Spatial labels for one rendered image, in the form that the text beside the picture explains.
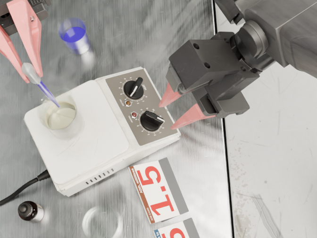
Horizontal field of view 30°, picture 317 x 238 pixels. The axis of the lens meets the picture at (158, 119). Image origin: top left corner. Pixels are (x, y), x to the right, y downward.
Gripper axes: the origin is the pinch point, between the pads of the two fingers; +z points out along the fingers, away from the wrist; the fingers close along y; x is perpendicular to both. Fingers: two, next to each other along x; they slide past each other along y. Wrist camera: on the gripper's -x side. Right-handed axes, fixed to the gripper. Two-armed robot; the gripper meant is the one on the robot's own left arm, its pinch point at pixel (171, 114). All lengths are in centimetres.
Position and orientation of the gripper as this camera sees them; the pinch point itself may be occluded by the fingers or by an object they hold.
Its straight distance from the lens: 80.1
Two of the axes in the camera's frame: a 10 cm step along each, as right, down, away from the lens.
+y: 4.6, 8.5, -2.5
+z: -6.4, 5.1, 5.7
